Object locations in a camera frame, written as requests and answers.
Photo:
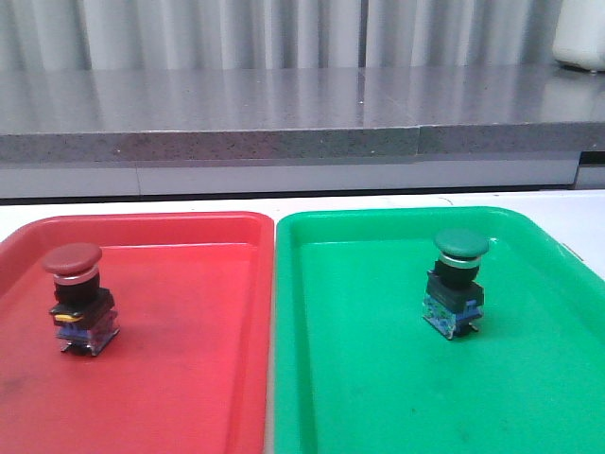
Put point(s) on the green mushroom push button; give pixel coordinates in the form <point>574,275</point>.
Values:
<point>453,300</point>

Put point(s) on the red mushroom push button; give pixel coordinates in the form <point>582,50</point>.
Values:
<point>84,312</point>

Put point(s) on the red plastic tray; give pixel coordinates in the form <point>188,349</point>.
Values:
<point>187,372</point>

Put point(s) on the green plastic tray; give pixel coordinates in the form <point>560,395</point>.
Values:
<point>359,370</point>

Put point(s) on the grey stone counter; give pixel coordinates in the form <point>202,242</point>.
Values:
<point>112,134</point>

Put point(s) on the white container on counter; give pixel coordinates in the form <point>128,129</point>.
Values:
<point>579,35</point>

